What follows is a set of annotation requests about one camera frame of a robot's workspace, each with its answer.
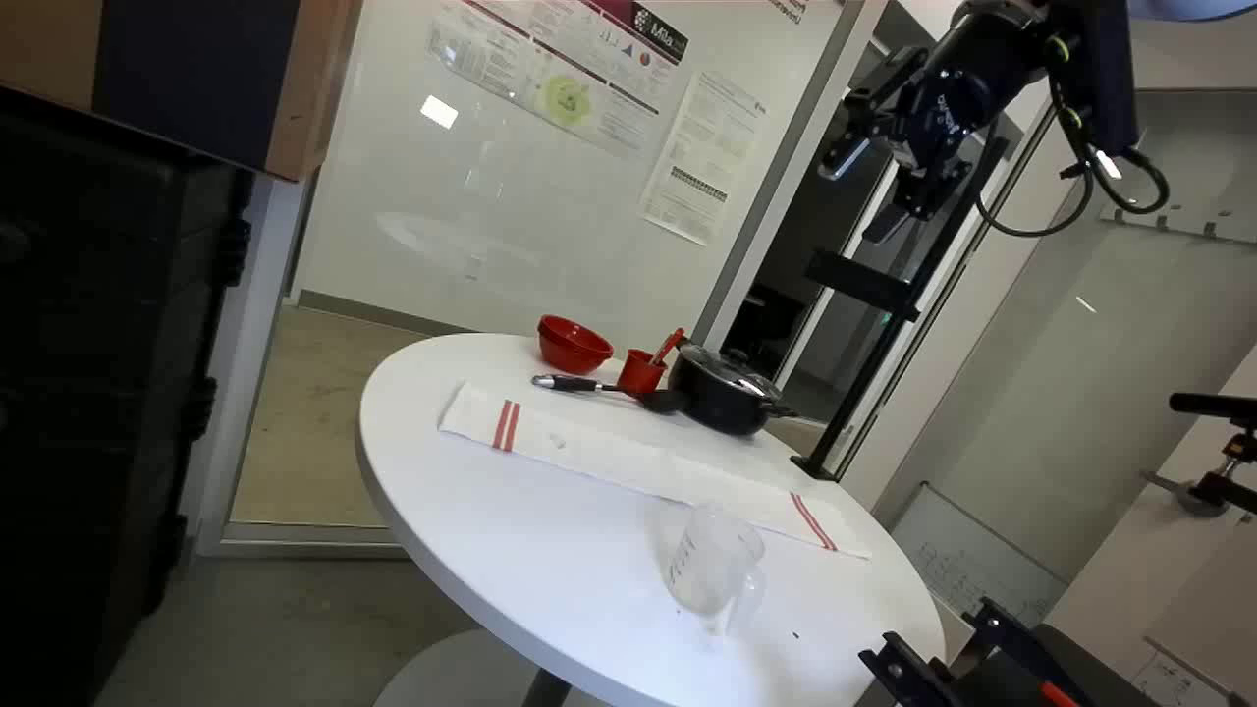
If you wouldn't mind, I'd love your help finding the clear plastic measuring cup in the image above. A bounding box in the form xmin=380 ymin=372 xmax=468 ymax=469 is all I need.
xmin=664 ymin=507 xmax=765 ymax=622

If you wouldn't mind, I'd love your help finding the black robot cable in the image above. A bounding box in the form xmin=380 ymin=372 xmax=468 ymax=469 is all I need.
xmin=976 ymin=75 xmax=1176 ymax=240

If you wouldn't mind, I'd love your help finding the black cabinet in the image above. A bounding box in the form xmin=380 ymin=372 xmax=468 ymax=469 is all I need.
xmin=0 ymin=96 xmax=253 ymax=707

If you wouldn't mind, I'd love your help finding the black metal frame stand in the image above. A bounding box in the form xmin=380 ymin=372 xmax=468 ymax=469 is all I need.
xmin=799 ymin=139 xmax=1010 ymax=481

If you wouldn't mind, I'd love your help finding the red measuring cup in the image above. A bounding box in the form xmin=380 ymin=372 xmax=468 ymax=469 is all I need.
xmin=616 ymin=330 xmax=686 ymax=396

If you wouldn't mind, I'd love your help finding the wall poster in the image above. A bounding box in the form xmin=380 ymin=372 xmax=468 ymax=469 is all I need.
xmin=429 ymin=0 xmax=686 ymax=153

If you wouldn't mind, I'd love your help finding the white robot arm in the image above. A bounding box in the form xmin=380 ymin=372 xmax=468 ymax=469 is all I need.
xmin=816 ymin=0 xmax=1257 ymax=215

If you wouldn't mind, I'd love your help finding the black camera stand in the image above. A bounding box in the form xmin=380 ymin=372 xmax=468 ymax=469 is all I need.
xmin=1172 ymin=392 xmax=1257 ymax=516

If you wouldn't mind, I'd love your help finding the black spoon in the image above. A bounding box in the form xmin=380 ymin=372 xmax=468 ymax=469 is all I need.
xmin=532 ymin=372 xmax=616 ymax=392

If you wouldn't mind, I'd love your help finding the black pot with lid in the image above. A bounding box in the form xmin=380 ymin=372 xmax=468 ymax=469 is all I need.
xmin=669 ymin=345 xmax=787 ymax=436

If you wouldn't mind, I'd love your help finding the black orange clamp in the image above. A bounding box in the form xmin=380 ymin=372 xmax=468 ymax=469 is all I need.
xmin=862 ymin=596 xmax=1091 ymax=707

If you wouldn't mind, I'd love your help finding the white towel with red stripes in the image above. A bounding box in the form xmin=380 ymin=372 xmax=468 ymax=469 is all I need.
xmin=438 ymin=382 xmax=874 ymax=563

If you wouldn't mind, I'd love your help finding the red bowl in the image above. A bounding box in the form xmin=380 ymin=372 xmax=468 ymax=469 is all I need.
xmin=537 ymin=313 xmax=614 ymax=372

